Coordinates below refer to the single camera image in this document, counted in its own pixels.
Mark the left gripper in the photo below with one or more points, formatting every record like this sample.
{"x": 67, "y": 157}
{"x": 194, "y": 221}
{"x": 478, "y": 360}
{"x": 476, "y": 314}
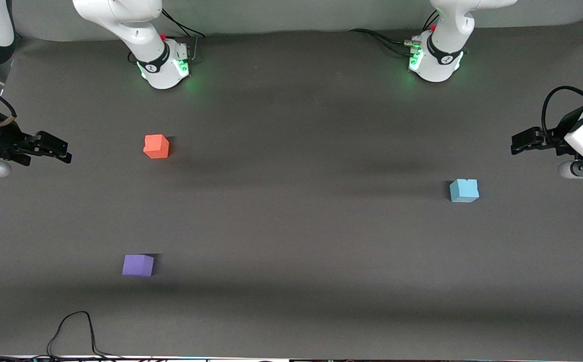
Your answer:
{"x": 556, "y": 137}

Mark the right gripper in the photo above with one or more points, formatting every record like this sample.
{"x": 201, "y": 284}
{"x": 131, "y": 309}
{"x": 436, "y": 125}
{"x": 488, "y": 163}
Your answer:
{"x": 2, "y": 140}

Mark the light blue foam block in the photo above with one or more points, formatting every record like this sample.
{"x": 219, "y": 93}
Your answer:
{"x": 464, "y": 191}

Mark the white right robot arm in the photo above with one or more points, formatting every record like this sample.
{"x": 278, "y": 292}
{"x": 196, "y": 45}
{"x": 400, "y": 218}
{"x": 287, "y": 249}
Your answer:
{"x": 150, "y": 55}

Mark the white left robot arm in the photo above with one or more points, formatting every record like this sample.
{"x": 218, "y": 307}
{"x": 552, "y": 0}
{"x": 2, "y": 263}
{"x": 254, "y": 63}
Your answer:
{"x": 439, "y": 50}

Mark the orange foam block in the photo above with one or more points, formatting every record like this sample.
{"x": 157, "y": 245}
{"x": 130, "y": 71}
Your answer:
{"x": 155, "y": 146}

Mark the purple foam block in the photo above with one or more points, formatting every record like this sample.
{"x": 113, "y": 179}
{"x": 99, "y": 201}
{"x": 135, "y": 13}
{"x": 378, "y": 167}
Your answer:
{"x": 137, "y": 265}

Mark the dark grey table mat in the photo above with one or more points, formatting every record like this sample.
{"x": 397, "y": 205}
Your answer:
{"x": 291, "y": 226}

